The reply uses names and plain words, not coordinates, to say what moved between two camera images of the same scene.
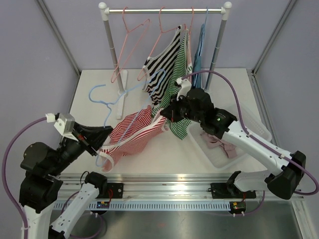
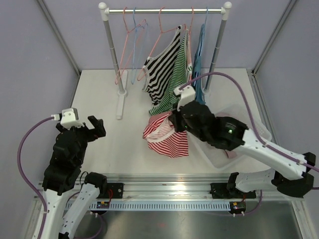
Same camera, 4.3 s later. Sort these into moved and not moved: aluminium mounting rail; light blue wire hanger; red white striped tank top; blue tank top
Moved: light blue wire hanger; red white striped tank top
Not moved: blue tank top; aluminium mounting rail
